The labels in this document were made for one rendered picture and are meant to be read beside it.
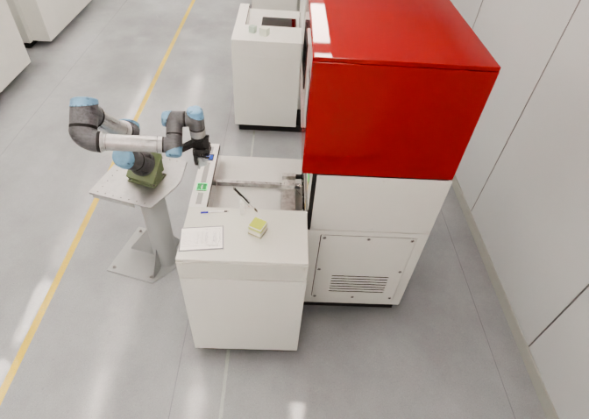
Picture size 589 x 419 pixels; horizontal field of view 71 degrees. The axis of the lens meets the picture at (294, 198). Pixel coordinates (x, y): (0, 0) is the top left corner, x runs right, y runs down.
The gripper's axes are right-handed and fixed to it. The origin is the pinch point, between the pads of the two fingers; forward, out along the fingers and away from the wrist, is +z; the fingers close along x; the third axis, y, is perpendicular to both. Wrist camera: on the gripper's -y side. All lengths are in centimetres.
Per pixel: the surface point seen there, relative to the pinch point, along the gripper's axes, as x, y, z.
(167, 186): 14.5, -23.1, 28.7
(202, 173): 12.3, -0.7, 15.1
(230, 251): -44, 21, 14
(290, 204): -3, 50, 23
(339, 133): -15, 69, -36
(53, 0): 392, -256, 66
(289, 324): -50, 52, 71
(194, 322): -50, -1, 71
